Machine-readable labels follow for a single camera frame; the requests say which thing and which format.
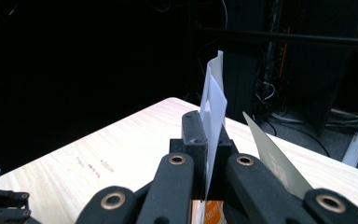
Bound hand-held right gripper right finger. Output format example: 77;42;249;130
209;123;240;201

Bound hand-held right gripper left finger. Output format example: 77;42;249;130
169;109;210;201

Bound white and orange snack packet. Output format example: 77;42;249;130
192;49;228;224

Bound black horizontal metal bar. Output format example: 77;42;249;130
199;26;358;51

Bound bundle of background cables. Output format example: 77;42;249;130
253;78;332;158

